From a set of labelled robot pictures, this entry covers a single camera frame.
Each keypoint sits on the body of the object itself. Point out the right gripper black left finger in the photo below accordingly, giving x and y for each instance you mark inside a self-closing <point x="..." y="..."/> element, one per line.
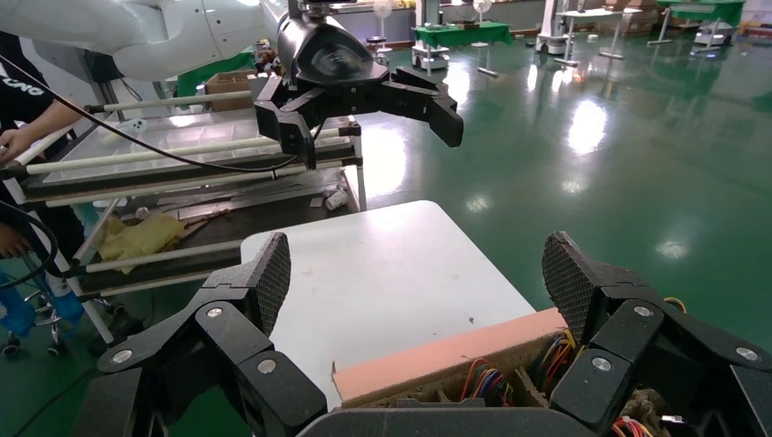
<point x="229" y="338"/>

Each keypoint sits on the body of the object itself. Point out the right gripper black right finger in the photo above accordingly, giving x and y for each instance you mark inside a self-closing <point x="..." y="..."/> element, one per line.
<point x="639" y="338"/>

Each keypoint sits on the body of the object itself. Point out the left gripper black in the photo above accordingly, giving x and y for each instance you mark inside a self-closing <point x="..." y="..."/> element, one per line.
<point x="332" y="60"/>

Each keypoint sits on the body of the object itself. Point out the person forearm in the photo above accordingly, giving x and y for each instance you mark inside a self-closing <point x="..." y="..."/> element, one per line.
<point x="57" y="120"/>

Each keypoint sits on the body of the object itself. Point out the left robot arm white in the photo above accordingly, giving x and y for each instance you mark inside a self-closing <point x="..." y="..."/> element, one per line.
<point x="151" y="36"/>

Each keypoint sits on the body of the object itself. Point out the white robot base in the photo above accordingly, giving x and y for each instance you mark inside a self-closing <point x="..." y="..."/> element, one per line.
<point x="715" y="36"/>

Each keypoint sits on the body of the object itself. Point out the person hand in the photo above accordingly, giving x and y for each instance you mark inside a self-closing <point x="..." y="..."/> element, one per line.
<point x="12" y="241"/>
<point x="17" y="145"/>

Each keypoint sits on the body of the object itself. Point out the black round stool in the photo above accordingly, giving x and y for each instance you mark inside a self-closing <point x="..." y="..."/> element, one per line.
<point x="377" y="40"/>

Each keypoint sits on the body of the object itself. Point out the white wheeled robot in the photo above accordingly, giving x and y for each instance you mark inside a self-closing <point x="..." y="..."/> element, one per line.
<point x="429" y="57"/>
<point x="550" y="39"/>

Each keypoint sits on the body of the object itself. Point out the small white roll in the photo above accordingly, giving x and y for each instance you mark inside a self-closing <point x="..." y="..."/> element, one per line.
<point x="336" y="200"/>

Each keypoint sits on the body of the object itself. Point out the colourful toys pile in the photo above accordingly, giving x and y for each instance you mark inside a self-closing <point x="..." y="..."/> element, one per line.
<point x="268" y="60"/>

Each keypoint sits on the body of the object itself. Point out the white standing fan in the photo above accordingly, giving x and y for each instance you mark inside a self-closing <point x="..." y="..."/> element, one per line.
<point x="382" y="9"/>
<point x="482" y="6"/>

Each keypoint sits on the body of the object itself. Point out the table with green cloth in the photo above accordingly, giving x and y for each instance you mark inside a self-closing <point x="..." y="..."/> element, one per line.
<point x="461" y="34"/>

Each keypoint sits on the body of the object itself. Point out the brown cardboard box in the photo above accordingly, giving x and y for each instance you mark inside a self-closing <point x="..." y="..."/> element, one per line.
<point x="229" y="84"/>

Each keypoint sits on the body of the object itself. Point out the yellow cloth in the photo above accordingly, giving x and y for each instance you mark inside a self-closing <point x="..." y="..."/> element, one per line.
<point x="142" y="238"/>

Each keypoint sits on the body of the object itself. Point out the blue plastic cover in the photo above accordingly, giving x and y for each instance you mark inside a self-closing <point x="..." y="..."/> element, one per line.
<point x="15" y="313"/>
<point x="66" y="304"/>

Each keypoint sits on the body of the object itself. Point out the wheeled stool base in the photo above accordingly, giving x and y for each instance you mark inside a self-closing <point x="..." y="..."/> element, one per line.
<point x="48" y="329"/>

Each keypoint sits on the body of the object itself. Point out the cardboard divider box pink flap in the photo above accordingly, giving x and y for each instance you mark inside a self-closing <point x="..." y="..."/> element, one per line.
<point x="422" y="362"/>

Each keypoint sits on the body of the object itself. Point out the small white plastic object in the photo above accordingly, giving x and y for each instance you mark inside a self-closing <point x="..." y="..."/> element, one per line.
<point x="136" y="127"/>

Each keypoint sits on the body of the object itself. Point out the stacked cardboard boxes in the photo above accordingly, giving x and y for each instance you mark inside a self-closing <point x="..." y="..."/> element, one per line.
<point x="639" y="21"/>

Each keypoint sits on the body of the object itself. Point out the person torso black shirt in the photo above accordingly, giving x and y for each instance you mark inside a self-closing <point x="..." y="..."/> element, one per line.
<point x="18" y="90"/>

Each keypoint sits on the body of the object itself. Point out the large table green cloth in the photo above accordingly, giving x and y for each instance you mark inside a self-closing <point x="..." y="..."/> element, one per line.
<point x="705" y="9"/>

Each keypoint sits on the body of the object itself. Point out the pipe frame cart with shelves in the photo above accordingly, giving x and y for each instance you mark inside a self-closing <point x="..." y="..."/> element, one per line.
<point x="181" y="153"/>

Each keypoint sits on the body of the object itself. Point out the white frame table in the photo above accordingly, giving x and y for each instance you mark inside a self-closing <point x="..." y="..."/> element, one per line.
<point x="594" y="13"/>

